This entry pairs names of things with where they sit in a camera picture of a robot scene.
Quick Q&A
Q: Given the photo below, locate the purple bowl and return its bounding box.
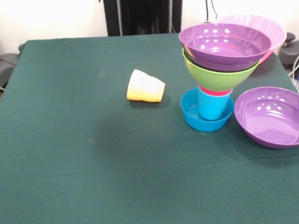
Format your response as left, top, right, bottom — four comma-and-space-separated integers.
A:
178, 20, 273, 75
232, 85, 299, 152

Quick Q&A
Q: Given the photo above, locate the black wall cable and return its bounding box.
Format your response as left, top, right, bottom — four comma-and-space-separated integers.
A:
210, 0, 220, 23

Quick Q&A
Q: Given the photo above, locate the orange cup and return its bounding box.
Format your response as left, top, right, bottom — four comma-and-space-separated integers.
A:
125, 67, 167, 105

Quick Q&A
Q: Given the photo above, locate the blue bowl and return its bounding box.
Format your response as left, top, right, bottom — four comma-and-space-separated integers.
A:
180, 85, 236, 134

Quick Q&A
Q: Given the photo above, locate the dark green tablecloth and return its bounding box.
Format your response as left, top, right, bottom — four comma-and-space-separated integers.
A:
0, 26, 299, 224

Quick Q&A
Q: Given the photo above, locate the red cup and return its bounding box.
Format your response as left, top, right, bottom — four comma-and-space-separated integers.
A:
198, 82, 234, 98

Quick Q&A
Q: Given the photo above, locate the pink bowl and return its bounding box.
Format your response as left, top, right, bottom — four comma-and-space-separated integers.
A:
214, 11, 289, 68

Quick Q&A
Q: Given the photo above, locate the green bowl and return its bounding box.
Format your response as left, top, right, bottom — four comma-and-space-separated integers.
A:
182, 45, 262, 93

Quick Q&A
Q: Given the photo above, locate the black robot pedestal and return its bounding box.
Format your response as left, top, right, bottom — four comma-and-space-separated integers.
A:
103, 0, 188, 37

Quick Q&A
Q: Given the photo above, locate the blue cup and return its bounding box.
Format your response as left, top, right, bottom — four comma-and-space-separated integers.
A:
197, 86, 234, 121

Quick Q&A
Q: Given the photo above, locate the grey cable bundle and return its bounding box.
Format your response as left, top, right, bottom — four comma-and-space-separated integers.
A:
286, 48, 299, 103

